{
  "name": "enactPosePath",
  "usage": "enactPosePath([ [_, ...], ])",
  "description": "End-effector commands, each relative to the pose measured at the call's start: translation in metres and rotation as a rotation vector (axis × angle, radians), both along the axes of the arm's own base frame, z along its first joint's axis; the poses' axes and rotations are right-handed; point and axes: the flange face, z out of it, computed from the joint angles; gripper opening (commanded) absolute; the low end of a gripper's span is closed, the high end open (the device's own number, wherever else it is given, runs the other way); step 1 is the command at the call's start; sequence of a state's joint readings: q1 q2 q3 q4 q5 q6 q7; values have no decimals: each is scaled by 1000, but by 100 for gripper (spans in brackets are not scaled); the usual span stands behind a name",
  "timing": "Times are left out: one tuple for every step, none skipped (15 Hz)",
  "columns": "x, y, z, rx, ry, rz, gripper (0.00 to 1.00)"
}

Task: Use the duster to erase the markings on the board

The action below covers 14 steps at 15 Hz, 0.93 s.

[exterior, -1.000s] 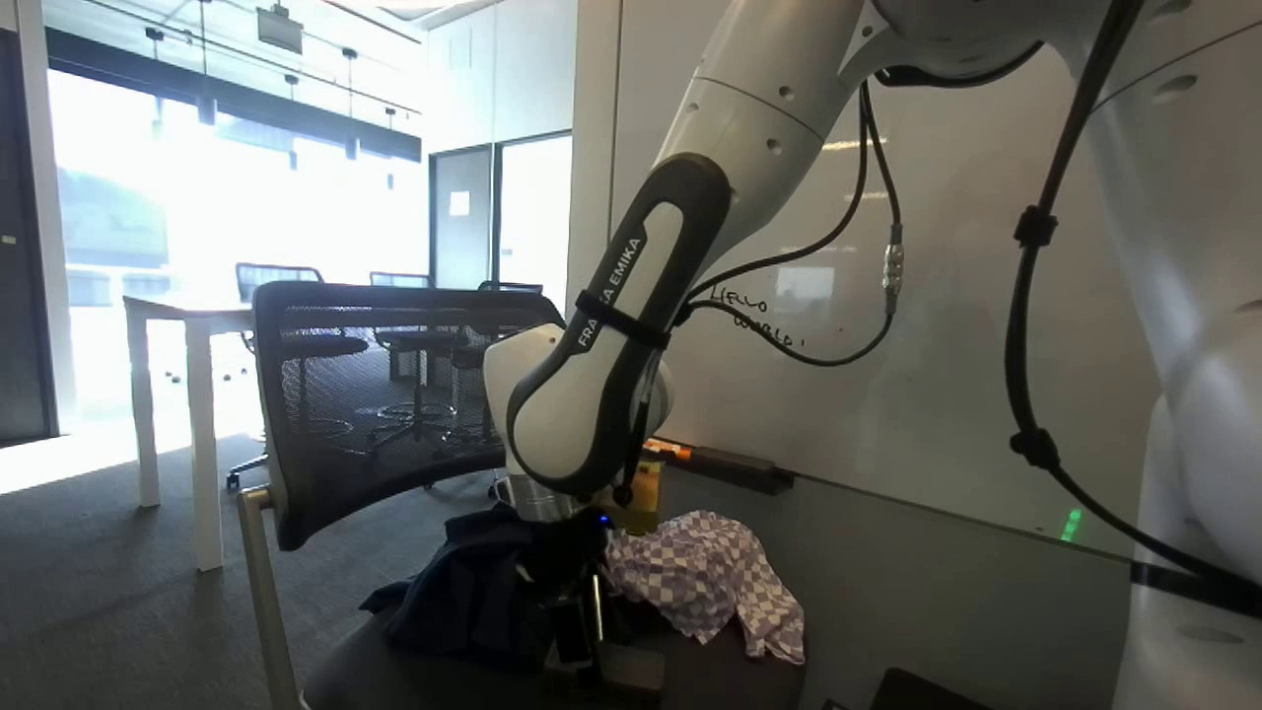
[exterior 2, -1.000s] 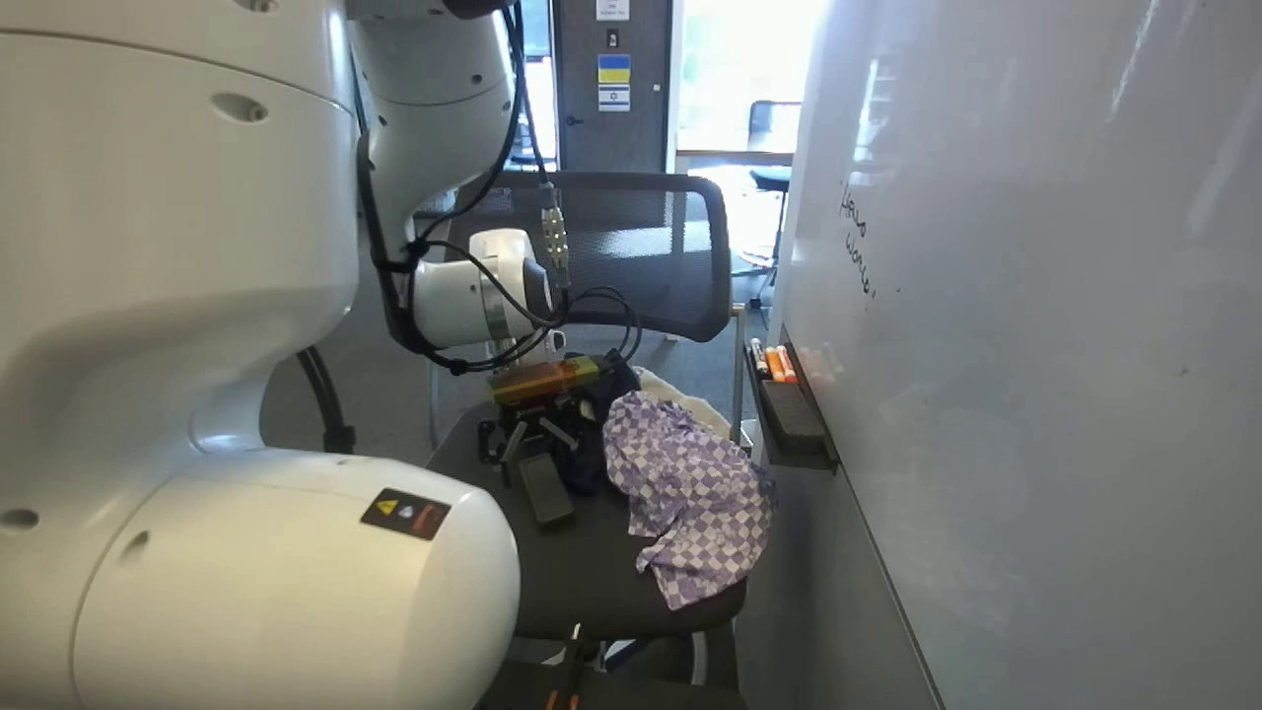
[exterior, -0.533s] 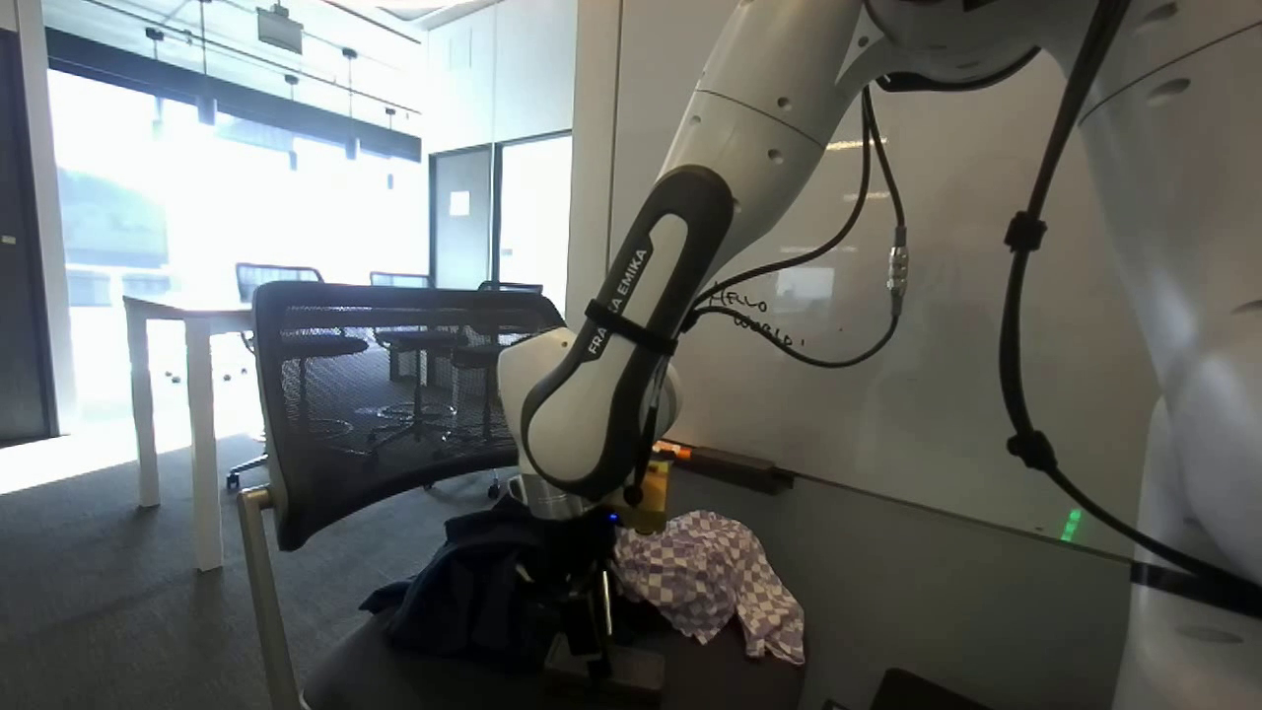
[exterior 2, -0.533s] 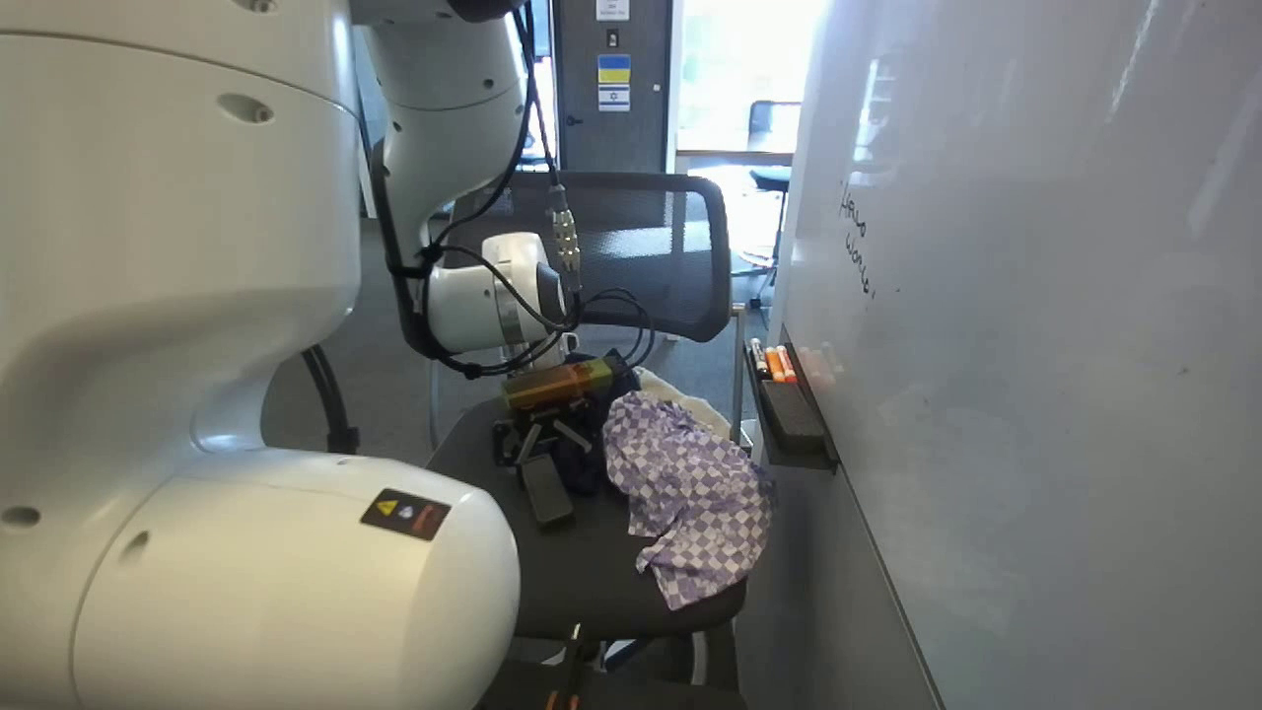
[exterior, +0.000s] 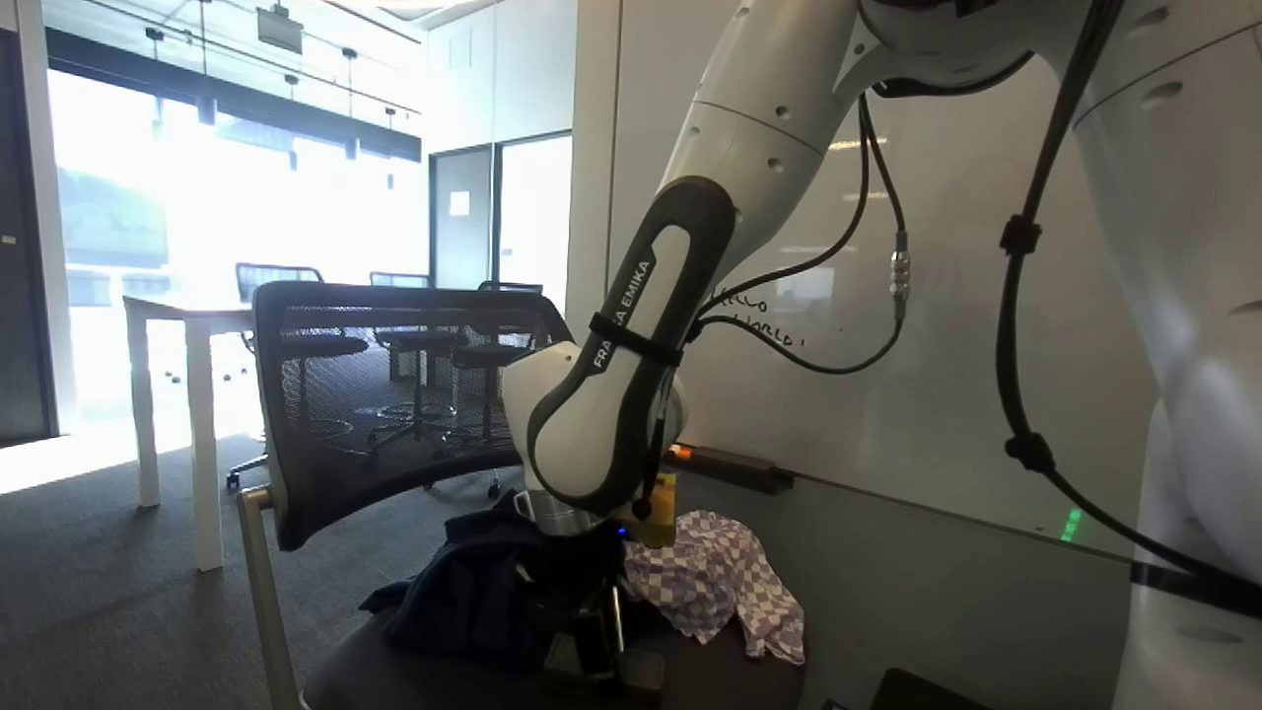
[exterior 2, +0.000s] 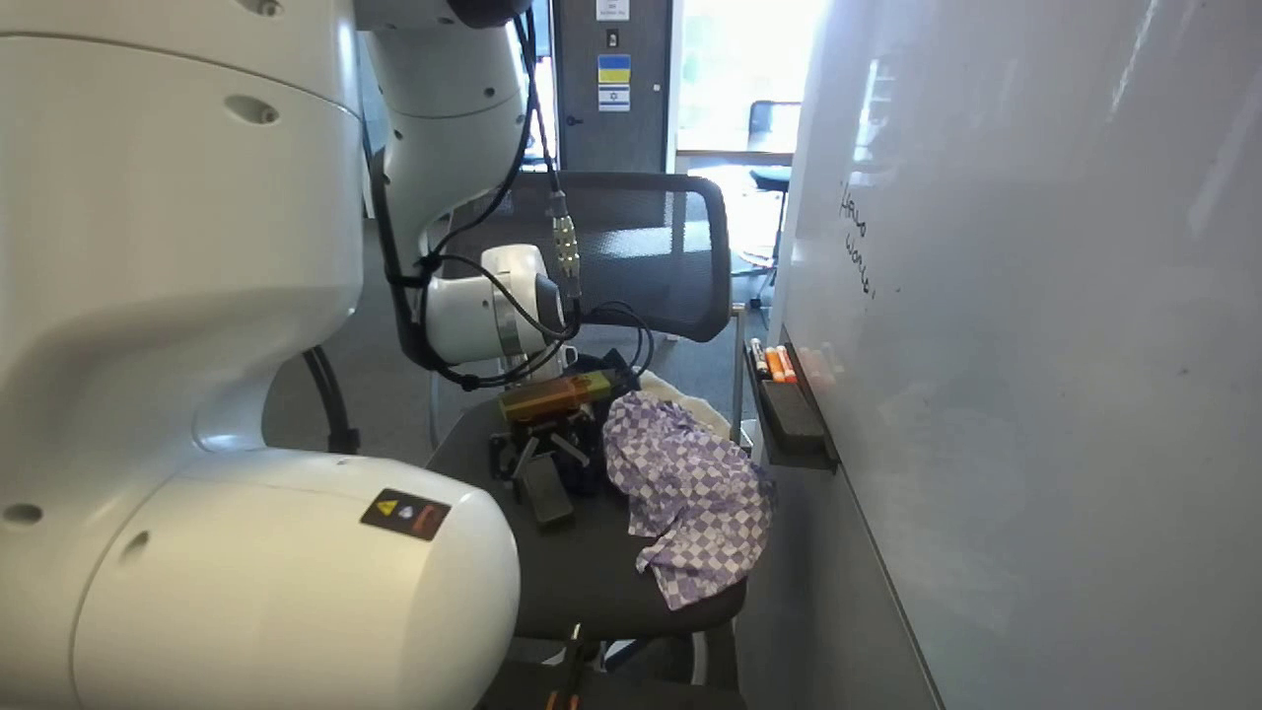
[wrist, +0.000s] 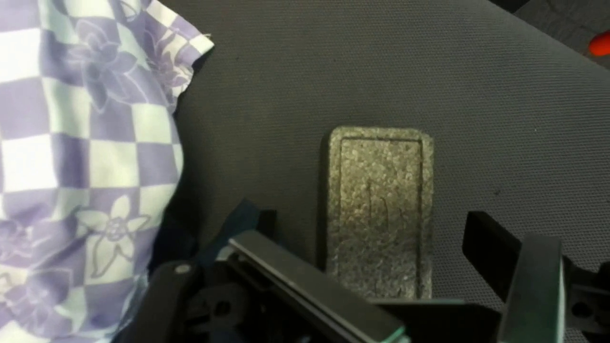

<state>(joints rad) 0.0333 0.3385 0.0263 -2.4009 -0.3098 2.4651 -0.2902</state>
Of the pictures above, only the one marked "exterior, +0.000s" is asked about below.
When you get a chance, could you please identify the purple checkered cloth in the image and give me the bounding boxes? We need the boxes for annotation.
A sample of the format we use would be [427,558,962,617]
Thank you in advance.
[620,504,812,670]

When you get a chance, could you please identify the dark flat panel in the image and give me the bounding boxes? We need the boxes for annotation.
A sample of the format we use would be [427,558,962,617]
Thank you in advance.
[866,663,992,710]

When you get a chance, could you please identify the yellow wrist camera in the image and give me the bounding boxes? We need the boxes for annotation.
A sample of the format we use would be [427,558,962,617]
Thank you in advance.
[625,461,691,553]

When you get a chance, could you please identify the black mesh office chair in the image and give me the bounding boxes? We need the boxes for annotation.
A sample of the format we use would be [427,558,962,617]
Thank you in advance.
[232,277,808,710]

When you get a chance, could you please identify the white wall whiteboard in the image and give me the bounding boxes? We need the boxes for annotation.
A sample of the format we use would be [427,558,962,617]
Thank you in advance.
[596,0,1185,574]

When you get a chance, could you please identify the dark navy cloth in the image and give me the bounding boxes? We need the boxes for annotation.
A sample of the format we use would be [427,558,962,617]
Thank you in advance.
[357,488,636,670]

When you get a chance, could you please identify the hanging ceiling sign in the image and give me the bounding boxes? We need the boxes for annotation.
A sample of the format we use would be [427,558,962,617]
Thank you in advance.
[253,0,308,58]

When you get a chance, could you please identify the dark framed glass door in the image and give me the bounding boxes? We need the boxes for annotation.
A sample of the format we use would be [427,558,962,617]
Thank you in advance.
[427,127,574,316]

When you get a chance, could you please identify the grey background chair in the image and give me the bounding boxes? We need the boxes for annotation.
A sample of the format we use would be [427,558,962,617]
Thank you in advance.
[232,256,325,307]

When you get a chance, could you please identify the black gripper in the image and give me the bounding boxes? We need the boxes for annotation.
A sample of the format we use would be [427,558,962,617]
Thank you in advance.
[528,520,636,682]

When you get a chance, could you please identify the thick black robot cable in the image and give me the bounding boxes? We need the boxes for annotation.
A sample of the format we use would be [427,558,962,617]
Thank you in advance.
[989,0,1262,624]

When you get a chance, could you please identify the white meeting table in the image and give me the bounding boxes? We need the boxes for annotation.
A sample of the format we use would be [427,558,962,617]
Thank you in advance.
[119,292,258,575]

